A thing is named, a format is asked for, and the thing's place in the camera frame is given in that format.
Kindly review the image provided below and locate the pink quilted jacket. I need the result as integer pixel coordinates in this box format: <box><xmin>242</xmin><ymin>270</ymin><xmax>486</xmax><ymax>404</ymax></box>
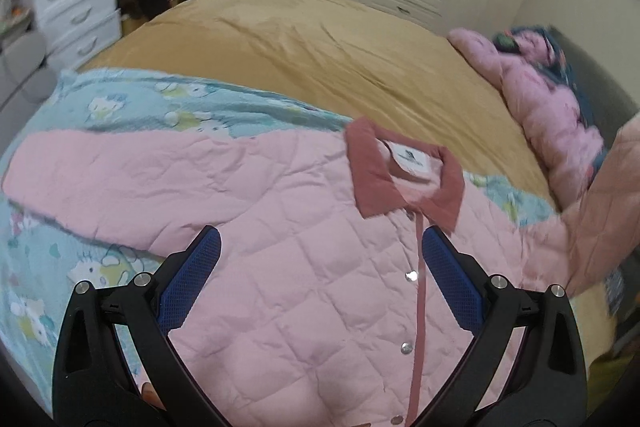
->
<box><xmin>2</xmin><ymin>118</ymin><xmax>639</xmax><ymax>426</ymax></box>

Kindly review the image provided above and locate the person left hand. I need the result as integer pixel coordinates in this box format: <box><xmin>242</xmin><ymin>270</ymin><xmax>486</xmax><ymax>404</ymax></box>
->
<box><xmin>141</xmin><ymin>383</ymin><xmax>166</xmax><ymax>411</ymax></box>

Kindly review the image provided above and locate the hello kitty blue sheet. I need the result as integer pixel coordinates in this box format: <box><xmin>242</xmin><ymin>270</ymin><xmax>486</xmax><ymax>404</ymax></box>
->
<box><xmin>0</xmin><ymin>67</ymin><xmax>626</xmax><ymax>408</ymax></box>

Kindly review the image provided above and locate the white drawer chest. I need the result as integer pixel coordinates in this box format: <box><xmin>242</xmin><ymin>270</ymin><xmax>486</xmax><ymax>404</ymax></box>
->
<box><xmin>25</xmin><ymin>0</ymin><xmax>122</xmax><ymax>72</ymax></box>

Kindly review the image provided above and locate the pink floral duvet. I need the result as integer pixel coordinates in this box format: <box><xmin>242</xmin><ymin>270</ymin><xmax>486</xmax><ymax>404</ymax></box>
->
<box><xmin>447</xmin><ymin>26</ymin><xmax>608</xmax><ymax>208</ymax></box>

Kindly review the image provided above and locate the tan bed blanket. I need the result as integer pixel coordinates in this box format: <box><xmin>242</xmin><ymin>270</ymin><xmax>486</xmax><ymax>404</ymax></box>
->
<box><xmin>79</xmin><ymin>0</ymin><xmax>622</xmax><ymax>368</ymax></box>

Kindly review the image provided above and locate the grey headboard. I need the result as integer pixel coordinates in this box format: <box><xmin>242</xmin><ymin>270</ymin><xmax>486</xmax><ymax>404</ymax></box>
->
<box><xmin>549</xmin><ymin>26</ymin><xmax>639</xmax><ymax>147</ymax></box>

